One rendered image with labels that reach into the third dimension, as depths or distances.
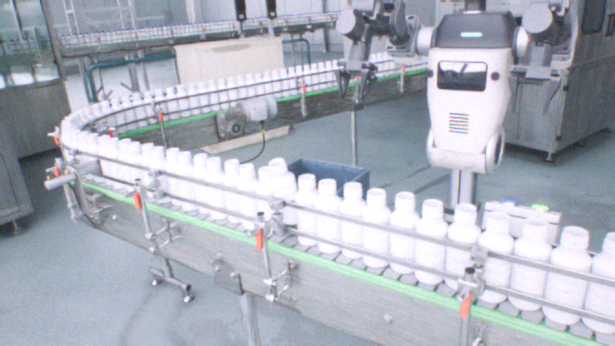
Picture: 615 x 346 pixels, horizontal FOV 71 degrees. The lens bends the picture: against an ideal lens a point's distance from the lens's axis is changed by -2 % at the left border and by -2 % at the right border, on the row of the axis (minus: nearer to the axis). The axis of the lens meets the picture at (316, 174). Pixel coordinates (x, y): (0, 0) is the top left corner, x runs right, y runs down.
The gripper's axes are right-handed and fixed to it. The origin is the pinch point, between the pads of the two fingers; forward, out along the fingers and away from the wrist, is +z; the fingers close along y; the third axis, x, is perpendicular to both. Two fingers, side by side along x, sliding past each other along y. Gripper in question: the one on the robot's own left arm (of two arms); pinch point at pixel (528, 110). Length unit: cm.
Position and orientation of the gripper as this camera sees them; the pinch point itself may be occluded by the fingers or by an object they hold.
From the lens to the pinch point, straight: 110.0
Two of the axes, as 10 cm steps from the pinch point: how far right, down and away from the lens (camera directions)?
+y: 8.8, 1.6, -4.5
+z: -1.6, 9.9, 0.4
